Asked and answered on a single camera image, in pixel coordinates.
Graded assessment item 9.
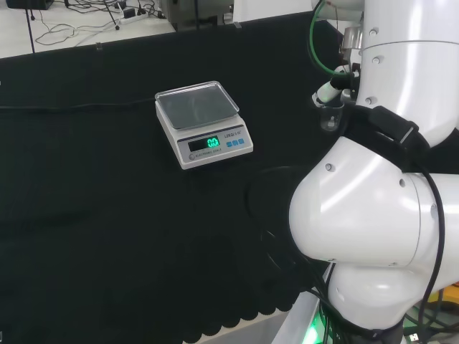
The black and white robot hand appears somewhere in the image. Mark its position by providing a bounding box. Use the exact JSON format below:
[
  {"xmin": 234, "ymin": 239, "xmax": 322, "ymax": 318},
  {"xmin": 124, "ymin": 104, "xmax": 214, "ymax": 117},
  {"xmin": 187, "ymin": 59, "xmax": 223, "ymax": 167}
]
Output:
[{"xmin": 311, "ymin": 63, "xmax": 359, "ymax": 108}]

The small clear glass beaker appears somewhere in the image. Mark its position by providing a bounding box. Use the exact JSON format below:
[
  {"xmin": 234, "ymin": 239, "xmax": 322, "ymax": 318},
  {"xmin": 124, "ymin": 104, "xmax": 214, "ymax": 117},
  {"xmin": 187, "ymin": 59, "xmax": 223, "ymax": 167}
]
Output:
[{"xmin": 320, "ymin": 101, "xmax": 346, "ymax": 134}]

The pale board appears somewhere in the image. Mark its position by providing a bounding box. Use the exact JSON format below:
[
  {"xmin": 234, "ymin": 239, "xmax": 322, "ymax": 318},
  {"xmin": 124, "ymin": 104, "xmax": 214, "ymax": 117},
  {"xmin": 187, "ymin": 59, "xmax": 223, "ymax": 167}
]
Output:
[{"xmin": 232, "ymin": 0, "xmax": 316, "ymax": 24}]

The white electronic balance steel pan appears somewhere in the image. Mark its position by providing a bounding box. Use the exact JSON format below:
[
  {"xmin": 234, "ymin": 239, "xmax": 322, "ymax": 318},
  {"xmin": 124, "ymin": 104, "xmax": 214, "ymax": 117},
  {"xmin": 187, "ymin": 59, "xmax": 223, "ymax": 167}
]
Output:
[{"xmin": 154, "ymin": 80, "xmax": 255, "ymax": 171}]

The grey metal box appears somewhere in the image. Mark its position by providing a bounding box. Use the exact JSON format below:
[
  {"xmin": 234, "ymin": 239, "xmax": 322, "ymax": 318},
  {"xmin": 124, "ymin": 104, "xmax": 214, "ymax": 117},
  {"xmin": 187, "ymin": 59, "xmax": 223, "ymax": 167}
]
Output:
[{"xmin": 158, "ymin": 0, "xmax": 235, "ymax": 32}]

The white power strip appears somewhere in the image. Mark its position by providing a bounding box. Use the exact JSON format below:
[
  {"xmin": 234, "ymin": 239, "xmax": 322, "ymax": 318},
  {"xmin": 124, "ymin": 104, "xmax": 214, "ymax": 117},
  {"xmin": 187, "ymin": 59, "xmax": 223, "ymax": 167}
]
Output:
[{"xmin": 120, "ymin": 9, "xmax": 168, "ymax": 25}]

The black tripod leg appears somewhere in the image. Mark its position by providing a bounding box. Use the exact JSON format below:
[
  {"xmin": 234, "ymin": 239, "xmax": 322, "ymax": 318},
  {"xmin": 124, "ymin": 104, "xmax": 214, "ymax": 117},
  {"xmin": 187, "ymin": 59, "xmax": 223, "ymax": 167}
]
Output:
[{"xmin": 103, "ymin": 0, "xmax": 121, "ymax": 31}]

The yellow connector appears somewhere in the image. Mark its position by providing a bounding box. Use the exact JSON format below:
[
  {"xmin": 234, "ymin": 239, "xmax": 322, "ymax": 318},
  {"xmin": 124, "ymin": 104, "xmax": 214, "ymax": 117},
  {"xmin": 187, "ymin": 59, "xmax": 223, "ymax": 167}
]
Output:
[{"xmin": 428, "ymin": 289, "xmax": 453, "ymax": 305}]

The black bench cloth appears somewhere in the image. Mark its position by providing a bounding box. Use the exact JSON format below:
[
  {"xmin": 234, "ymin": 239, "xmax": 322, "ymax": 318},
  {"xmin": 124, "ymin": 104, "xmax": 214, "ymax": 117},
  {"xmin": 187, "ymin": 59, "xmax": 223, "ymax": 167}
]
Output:
[{"xmin": 0, "ymin": 10, "xmax": 359, "ymax": 344}]

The black equipment case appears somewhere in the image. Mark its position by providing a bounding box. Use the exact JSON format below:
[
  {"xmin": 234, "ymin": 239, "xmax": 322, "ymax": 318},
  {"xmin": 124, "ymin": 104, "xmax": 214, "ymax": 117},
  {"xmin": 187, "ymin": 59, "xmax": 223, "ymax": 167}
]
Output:
[{"xmin": 5, "ymin": 0, "xmax": 55, "ymax": 11}]

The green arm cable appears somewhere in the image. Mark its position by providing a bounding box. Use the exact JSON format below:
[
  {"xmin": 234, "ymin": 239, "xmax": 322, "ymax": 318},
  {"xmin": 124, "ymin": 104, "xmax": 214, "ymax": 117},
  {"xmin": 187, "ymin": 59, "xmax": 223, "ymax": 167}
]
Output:
[{"xmin": 309, "ymin": 0, "xmax": 355, "ymax": 78}]

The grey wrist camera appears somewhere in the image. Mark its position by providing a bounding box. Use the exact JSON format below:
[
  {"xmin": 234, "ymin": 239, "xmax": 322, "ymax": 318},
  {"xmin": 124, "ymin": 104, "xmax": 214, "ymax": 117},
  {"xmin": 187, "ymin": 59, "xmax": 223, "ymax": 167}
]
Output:
[{"xmin": 340, "ymin": 27, "xmax": 364, "ymax": 51}]

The black balance power cable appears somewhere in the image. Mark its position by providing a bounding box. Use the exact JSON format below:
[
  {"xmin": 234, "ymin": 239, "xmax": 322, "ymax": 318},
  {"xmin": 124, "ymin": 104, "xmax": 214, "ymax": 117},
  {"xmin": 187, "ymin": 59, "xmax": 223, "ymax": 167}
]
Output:
[{"xmin": 0, "ymin": 93, "xmax": 158, "ymax": 110}]

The white floor cable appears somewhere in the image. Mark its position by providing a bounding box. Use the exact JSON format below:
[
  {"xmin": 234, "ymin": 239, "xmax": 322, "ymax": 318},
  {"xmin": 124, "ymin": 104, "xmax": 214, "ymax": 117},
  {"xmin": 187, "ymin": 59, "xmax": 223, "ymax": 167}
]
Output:
[{"xmin": 35, "ymin": 19, "xmax": 121, "ymax": 47}]

